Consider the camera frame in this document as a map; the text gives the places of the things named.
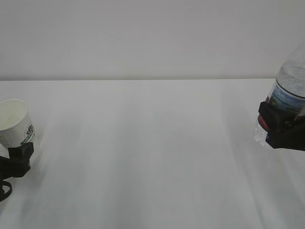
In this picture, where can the white paper cup green logo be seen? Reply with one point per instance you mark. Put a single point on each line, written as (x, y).
(16, 126)

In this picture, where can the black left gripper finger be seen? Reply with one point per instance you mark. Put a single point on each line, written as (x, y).
(18, 162)

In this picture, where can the clear plastic water bottle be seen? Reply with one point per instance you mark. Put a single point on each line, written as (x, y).
(288, 90)

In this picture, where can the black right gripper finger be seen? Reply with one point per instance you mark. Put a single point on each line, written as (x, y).
(283, 129)

